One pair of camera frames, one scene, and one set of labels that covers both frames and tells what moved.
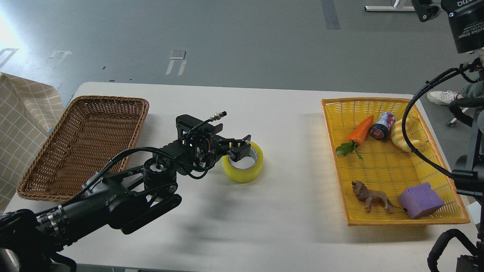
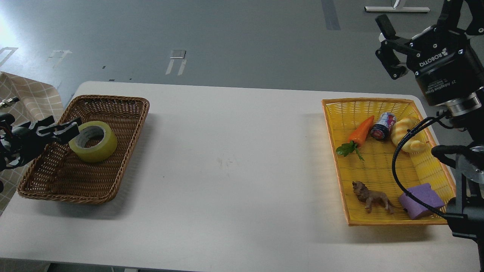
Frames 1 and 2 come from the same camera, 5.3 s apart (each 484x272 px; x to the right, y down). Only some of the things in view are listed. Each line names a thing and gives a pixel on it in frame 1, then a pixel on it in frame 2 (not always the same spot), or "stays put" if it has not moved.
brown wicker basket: x=92 y=133 stays put
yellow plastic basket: x=381 y=181 stays put
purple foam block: x=420 y=200 stays put
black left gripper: x=200 y=147 to x=20 y=144
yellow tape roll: x=244 y=175 to x=96 y=142
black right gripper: x=466 y=17 to x=447 y=63
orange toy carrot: x=356 y=137 stays put
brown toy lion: x=363 y=194 stays put
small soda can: x=386 y=121 stays put
